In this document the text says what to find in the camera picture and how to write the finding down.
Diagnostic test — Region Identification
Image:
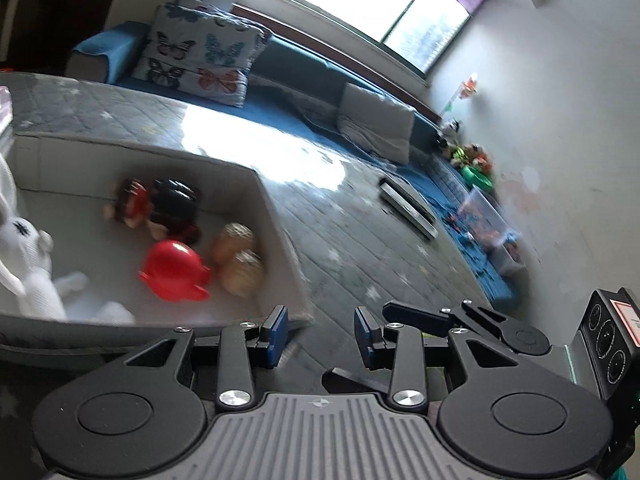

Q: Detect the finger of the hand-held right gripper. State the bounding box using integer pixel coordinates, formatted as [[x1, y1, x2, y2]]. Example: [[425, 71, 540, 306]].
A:
[[382, 299, 512, 342], [322, 367, 394, 396]]

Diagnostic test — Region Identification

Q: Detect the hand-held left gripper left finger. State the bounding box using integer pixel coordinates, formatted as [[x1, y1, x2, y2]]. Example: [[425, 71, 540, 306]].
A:
[[122, 305, 290, 409]]

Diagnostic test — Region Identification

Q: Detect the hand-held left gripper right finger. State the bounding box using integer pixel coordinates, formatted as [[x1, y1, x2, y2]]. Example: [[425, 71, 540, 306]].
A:
[[353, 307, 522, 408]]

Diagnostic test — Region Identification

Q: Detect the tan peanut toy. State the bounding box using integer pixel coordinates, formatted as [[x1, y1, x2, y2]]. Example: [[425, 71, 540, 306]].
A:
[[209, 222, 266, 299]]

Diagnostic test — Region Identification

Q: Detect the grey cardboard box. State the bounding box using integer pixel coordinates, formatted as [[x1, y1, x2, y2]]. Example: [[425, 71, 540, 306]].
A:
[[0, 130, 315, 357]]

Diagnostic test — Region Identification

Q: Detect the red round toy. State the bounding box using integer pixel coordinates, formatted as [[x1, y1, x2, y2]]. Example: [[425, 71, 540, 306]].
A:
[[138, 240, 212, 304]]

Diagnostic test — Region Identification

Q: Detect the black and red doll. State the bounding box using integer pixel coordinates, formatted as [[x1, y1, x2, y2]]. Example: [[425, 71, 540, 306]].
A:
[[102, 177, 204, 244]]

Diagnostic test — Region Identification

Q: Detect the white plush rabbit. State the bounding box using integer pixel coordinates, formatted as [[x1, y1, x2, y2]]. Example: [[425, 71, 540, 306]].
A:
[[0, 152, 137, 327]]

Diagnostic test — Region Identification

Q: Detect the grey quilted desktop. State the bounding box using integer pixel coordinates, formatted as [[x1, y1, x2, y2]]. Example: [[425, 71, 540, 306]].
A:
[[0, 72, 482, 401]]

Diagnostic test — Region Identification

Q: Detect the black remote control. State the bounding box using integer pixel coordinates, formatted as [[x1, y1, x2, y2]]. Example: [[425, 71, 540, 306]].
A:
[[378, 183, 440, 240], [382, 178, 436, 225]]

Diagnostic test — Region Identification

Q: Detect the clear plastic container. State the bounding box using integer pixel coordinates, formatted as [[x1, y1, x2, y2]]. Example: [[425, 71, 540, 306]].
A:
[[456, 187, 527, 277]]

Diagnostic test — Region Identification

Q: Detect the green plastic bowl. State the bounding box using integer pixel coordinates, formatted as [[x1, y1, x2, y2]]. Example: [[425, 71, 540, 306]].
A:
[[462, 164, 495, 187]]

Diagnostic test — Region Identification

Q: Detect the orange tiger plush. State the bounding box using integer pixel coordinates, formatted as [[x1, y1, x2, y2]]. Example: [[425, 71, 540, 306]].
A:
[[470, 144, 497, 171]]

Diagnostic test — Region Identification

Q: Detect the grey pillow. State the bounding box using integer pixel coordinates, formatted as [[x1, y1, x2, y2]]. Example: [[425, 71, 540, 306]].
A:
[[335, 82, 417, 165]]

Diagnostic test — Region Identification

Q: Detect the colourful pinwheel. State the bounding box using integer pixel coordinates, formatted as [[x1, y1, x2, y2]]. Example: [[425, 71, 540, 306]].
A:
[[442, 72, 482, 113]]

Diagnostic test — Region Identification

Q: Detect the blue sofa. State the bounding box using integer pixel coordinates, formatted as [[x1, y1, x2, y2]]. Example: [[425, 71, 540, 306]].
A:
[[67, 20, 517, 307]]

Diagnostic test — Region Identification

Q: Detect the butterfly print pillow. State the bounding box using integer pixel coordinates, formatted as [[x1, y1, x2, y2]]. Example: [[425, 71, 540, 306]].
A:
[[147, 0, 274, 77], [130, 54, 250, 109]]

